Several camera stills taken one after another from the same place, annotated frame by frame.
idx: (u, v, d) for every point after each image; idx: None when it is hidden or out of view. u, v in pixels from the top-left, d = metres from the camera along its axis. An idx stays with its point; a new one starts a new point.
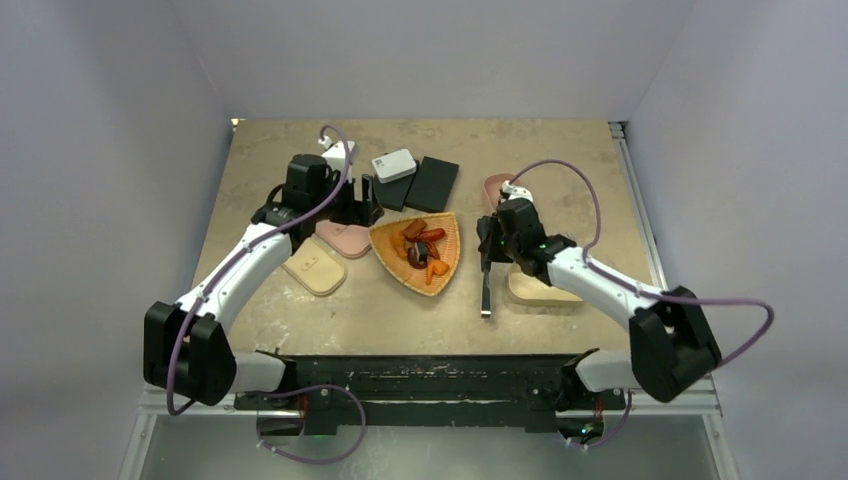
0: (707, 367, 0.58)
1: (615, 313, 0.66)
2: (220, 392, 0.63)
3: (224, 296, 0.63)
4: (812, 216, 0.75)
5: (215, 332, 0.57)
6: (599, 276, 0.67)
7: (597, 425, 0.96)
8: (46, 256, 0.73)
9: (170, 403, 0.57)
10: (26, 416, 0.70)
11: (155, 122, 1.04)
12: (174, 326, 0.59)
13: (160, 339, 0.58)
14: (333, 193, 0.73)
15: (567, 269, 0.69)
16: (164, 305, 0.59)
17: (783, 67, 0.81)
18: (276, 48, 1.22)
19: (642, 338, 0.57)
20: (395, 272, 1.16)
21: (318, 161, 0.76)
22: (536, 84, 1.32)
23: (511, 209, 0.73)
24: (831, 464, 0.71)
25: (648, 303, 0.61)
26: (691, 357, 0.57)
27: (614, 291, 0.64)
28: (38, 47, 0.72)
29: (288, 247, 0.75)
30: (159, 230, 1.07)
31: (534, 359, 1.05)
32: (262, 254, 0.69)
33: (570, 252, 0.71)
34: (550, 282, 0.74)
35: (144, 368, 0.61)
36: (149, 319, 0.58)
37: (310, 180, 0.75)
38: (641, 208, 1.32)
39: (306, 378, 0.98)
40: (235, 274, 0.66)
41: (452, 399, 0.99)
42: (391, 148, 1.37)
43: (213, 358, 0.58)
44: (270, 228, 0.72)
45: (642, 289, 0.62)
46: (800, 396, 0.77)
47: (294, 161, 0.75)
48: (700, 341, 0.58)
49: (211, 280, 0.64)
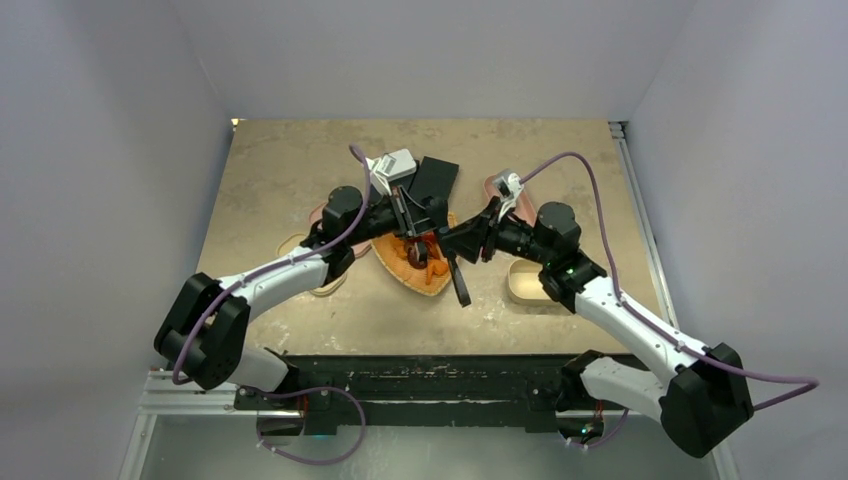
0: (738, 422, 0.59)
1: (648, 360, 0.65)
2: (218, 379, 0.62)
3: (260, 288, 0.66)
4: (812, 215, 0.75)
5: (240, 315, 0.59)
6: (635, 320, 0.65)
7: (597, 425, 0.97)
8: (44, 256, 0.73)
9: (174, 377, 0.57)
10: (25, 415, 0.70)
11: (155, 121, 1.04)
12: (205, 299, 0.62)
13: (189, 307, 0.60)
14: (362, 208, 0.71)
15: (597, 304, 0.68)
16: (205, 277, 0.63)
17: (782, 67, 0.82)
18: (275, 48, 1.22)
19: (683, 400, 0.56)
20: (395, 272, 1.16)
21: (354, 203, 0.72)
22: (536, 84, 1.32)
23: (557, 228, 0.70)
24: (834, 465, 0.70)
25: (688, 361, 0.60)
26: (725, 415, 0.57)
27: (652, 342, 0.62)
28: (38, 49, 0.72)
29: (322, 277, 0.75)
30: (158, 229, 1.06)
31: (534, 359, 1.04)
32: (303, 271, 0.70)
33: (600, 285, 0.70)
34: (574, 310, 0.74)
35: (159, 331, 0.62)
36: (187, 286, 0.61)
37: (346, 221, 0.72)
38: (641, 207, 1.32)
39: (306, 378, 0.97)
40: (275, 275, 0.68)
41: (452, 399, 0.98)
42: (391, 147, 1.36)
43: (229, 341, 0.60)
44: (311, 250, 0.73)
45: (684, 345, 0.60)
46: (803, 398, 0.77)
47: (331, 203, 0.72)
48: (737, 400, 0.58)
49: (253, 271, 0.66)
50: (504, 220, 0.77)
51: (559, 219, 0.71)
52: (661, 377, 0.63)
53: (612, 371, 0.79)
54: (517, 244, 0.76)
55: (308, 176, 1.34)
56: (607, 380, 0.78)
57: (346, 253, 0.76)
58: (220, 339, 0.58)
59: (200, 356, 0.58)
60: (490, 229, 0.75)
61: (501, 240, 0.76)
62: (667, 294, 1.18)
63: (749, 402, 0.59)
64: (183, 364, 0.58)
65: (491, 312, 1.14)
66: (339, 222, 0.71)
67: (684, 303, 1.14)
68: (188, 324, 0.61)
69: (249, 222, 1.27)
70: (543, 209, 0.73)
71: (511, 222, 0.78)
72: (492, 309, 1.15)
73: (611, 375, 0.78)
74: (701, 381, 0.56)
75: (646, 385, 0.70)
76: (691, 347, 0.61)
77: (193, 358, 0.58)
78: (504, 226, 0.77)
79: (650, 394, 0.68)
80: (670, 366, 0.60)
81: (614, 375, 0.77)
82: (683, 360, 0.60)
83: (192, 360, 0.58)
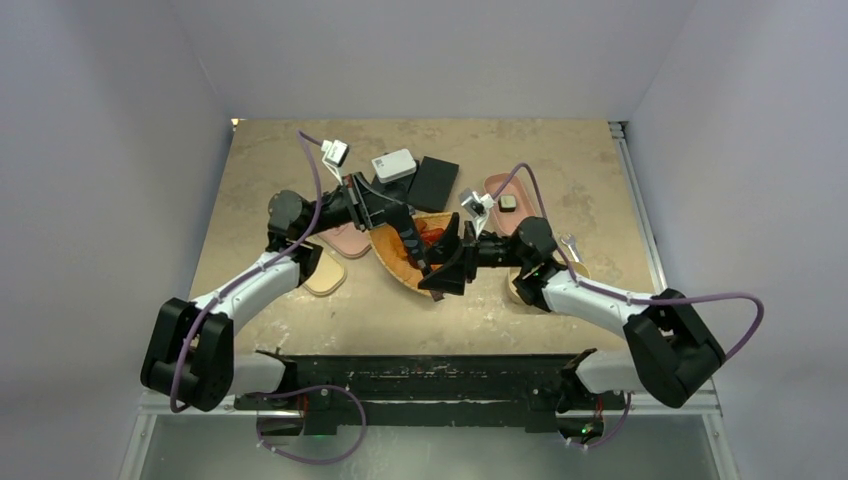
0: (711, 366, 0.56)
1: (616, 328, 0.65)
2: (216, 398, 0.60)
3: (238, 301, 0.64)
4: (811, 215, 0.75)
5: (226, 329, 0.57)
6: (592, 292, 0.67)
7: (597, 425, 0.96)
8: (45, 256, 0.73)
9: (173, 405, 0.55)
10: (26, 416, 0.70)
11: (155, 121, 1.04)
12: (184, 323, 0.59)
13: (170, 334, 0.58)
14: (315, 208, 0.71)
15: (559, 290, 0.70)
16: (179, 301, 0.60)
17: (780, 68, 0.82)
18: (276, 49, 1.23)
19: (637, 344, 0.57)
20: (395, 273, 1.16)
21: (294, 210, 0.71)
22: (537, 83, 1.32)
23: (537, 244, 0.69)
24: (835, 468, 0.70)
25: (639, 309, 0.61)
26: (690, 357, 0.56)
27: (606, 304, 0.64)
28: (39, 50, 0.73)
29: (297, 277, 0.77)
30: (157, 229, 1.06)
31: (534, 359, 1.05)
32: (276, 274, 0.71)
33: (562, 275, 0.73)
34: (550, 309, 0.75)
35: (144, 364, 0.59)
36: (162, 313, 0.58)
37: (295, 229, 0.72)
38: (641, 207, 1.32)
39: (306, 378, 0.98)
40: (250, 285, 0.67)
41: (452, 399, 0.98)
42: (391, 148, 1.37)
43: (219, 359, 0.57)
44: (276, 253, 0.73)
45: (631, 297, 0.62)
46: (803, 400, 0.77)
47: (272, 216, 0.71)
48: (699, 340, 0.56)
49: (227, 285, 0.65)
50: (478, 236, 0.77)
51: (537, 234, 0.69)
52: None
53: (598, 359, 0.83)
54: (496, 256, 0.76)
55: (308, 176, 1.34)
56: (597, 366, 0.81)
57: (311, 252, 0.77)
58: (211, 357, 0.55)
59: (193, 380, 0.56)
60: (469, 253, 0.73)
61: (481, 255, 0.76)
62: None
63: (718, 344, 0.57)
64: (177, 390, 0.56)
65: (491, 312, 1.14)
66: (288, 232, 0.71)
67: None
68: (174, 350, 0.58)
69: (249, 222, 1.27)
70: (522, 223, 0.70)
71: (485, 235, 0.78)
72: (492, 309, 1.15)
73: (597, 362, 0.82)
74: (651, 323, 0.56)
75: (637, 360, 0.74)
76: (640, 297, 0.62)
77: (185, 380, 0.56)
78: (481, 240, 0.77)
79: None
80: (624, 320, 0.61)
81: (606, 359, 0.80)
82: (634, 310, 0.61)
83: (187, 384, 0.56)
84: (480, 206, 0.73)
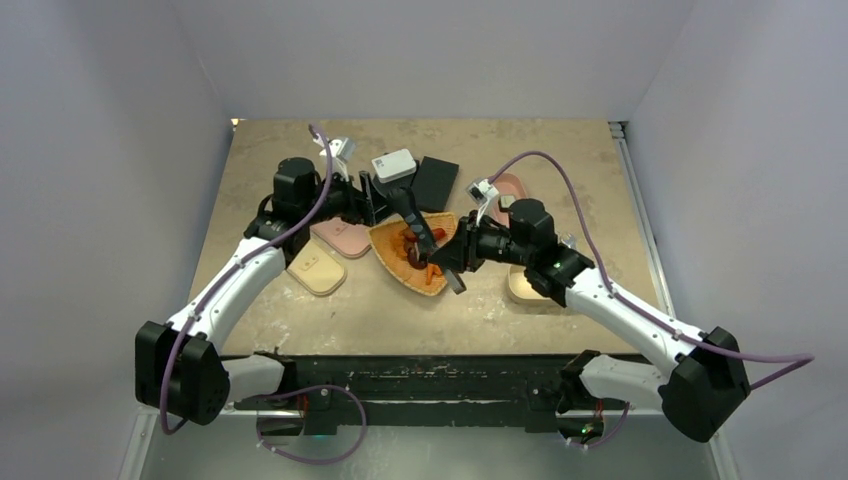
0: (737, 402, 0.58)
1: (644, 351, 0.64)
2: (214, 412, 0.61)
3: (217, 313, 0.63)
4: (812, 214, 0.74)
5: (206, 353, 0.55)
6: (629, 311, 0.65)
7: (597, 425, 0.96)
8: (45, 254, 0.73)
9: (166, 426, 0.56)
10: (25, 416, 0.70)
11: (155, 120, 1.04)
12: (166, 346, 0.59)
13: (154, 360, 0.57)
14: (326, 183, 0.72)
15: (589, 298, 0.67)
16: (155, 324, 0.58)
17: (781, 67, 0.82)
18: (276, 49, 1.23)
19: (685, 389, 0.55)
20: (395, 272, 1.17)
21: (305, 168, 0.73)
22: (536, 83, 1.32)
23: (530, 221, 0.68)
24: (834, 469, 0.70)
25: (687, 349, 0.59)
26: (724, 397, 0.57)
27: (649, 333, 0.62)
28: (39, 50, 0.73)
29: (283, 260, 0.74)
30: (157, 229, 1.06)
31: (535, 359, 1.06)
32: (256, 268, 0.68)
33: (590, 276, 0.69)
34: (566, 304, 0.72)
35: (137, 386, 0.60)
36: (140, 340, 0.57)
37: (298, 189, 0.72)
38: (641, 208, 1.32)
39: (306, 378, 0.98)
40: (229, 290, 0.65)
41: (452, 399, 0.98)
42: (391, 148, 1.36)
43: (208, 376, 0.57)
44: (262, 243, 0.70)
45: (681, 334, 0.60)
46: (804, 400, 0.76)
47: (281, 172, 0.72)
48: (735, 381, 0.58)
49: (202, 297, 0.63)
50: (482, 225, 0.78)
51: (527, 212, 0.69)
52: (661, 369, 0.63)
53: (609, 368, 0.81)
54: (498, 248, 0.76)
55: None
56: (604, 376, 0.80)
57: (301, 234, 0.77)
58: (195, 384, 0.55)
59: (185, 401, 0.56)
60: (469, 234, 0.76)
61: (482, 247, 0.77)
62: (667, 294, 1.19)
63: (747, 382, 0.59)
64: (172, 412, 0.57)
65: (491, 312, 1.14)
66: (292, 189, 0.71)
67: (684, 303, 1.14)
68: (160, 374, 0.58)
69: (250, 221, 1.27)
70: (514, 205, 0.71)
71: (492, 228, 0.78)
72: (492, 308, 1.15)
73: (609, 372, 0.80)
74: (701, 368, 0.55)
75: (646, 377, 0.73)
76: (688, 335, 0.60)
77: (175, 404, 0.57)
78: (484, 232, 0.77)
79: (648, 384, 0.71)
80: (670, 356, 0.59)
81: (614, 371, 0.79)
82: (682, 349, 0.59)
83: (181, 406, 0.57)
84: (480, 193, 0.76)
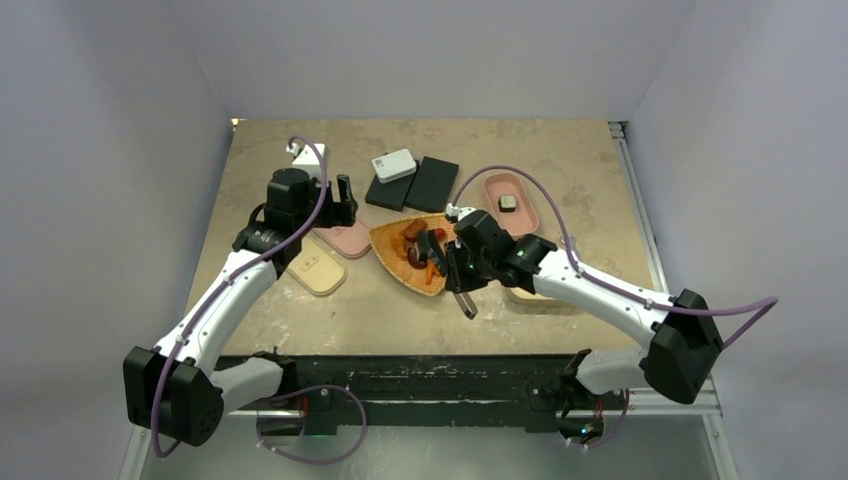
0: (714, 359, 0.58)
1: (620, 325, 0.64)
2: (208, 432, 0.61)
3: (206, 336, 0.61)
4: (811, 214, 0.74)
5: (196, 378, 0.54)
6: (597, 287, 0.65)
7: (597, 426, 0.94)
8: (45, 253, 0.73)
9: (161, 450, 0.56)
10: (26, 417, 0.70)
11: (155, 121, 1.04)
12: (155, 371, 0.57)
13: (142, 386, 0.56)
14: (322, 189, 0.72)
15: (558, 281, 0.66)
16: (143, 349, 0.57)
17: (781, 68, 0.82)
18: (275, 49, 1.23)
19: (664, 358, 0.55)
20: (395, 272, 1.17)
21: (300, 178, 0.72)
22: (537, 83, 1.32)
23: (470, 224, 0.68)
24: (834, 469, 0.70)
25: (661, 316, 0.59)
26: (700, 357, 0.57)
27: (621, 306, 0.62)
28: (40, 50, 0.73)
29: (273, 272, 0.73)
30: (157, 228, 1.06)
31: (531, 359, 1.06)
32: (245, 284, 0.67)
33: (554, 260, 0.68)
34: (533, 289, 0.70)
35: (129, 410, 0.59)
36: (127, 366, 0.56)
37: (294, 198, 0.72)
38: (641, 208, 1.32)
39: (306, 378, 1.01)
40: (217, 311, 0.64)
41: (452, 399, 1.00)
42: (391, 148, 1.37)
43: (199, 400, 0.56)
44: (251, 257, 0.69)
45: (653, 302, 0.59)
46: (805, 401, 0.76)
47: (275, 179, 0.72)
48: (709, 338, 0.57)
49: (190, 319, 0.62)
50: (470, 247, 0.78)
51: (469, 219, 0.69)
52: (641, 341, 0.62)
53: (598, 359, 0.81)
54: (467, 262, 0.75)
55: None
56: (594, 369, 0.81)
57: (295, 245, 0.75)
58: (187, 408, 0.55)
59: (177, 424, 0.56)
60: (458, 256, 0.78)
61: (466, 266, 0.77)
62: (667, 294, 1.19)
63: (719, 335, 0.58)
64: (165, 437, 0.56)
65: (492, 313, 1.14)
66: (287, 198, 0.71)
67: None
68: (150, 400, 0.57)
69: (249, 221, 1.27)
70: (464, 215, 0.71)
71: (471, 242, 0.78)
72: (491, 309, 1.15)
73: (597, 365, 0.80)
74: (674, 334, 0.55)
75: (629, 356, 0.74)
76: (659, 301, 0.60)
77: (167, 428, 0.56)
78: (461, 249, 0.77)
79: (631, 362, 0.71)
80: (645, 326, 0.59)
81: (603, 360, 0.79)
82: (656, 317, 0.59)
83: (174, 429, 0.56)
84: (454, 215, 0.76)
